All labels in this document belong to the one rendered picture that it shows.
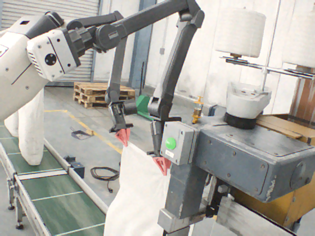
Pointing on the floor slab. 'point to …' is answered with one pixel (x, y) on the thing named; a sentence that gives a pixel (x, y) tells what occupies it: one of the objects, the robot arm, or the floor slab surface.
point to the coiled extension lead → (106, 176)
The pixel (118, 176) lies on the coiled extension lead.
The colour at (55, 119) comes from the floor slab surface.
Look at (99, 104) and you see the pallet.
